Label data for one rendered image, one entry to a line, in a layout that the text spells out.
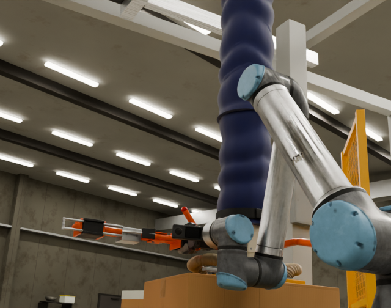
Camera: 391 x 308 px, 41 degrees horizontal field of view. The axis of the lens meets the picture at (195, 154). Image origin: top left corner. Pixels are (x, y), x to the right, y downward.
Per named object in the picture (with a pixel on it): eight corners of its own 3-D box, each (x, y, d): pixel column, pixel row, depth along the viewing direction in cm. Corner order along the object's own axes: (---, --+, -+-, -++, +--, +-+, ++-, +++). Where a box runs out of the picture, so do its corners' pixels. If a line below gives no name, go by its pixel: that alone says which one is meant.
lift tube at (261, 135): (251, 236, 216) (253, 18, 251) (286, 228, 198) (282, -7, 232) (205, 228, 206) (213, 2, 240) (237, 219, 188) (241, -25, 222)
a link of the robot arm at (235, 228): (230, 244, 154) (230, 209, 157) (208, 248, 164) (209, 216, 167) (256, 247, 158) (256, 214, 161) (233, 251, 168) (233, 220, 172)
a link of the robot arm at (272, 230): (296, 87, 181) (264, 286, 173) (269, 76, 175) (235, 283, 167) (322, 84, 172) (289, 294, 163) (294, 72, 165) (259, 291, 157)
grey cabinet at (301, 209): (313, 227, 347) (312, 183, 357) (319, 226, 343) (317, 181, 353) (289, 223, 338) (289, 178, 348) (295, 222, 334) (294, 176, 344)
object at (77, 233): (97, 239, 178) (99, 225, 180) (104, 236, 172) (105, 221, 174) (73, 236, 175) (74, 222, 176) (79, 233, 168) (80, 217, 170)
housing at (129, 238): (134, 245, 183) (134, 231, 184) (141, 242, 177) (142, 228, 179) (114, 242, 180) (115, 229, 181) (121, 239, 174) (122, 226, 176)
